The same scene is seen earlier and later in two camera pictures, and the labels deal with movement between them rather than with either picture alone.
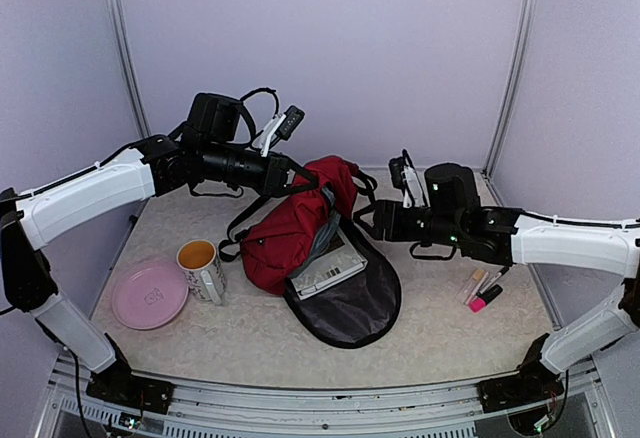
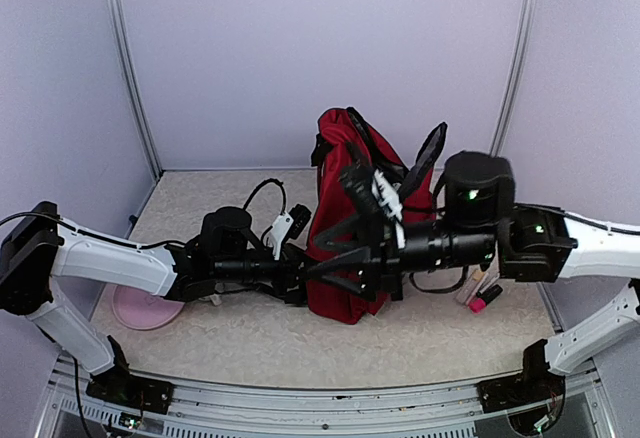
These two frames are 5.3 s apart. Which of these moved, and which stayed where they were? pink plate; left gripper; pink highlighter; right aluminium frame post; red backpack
Moved: red backpack; left gripper
Stayed: pink highlighter; right aluminium frame post; pink plate
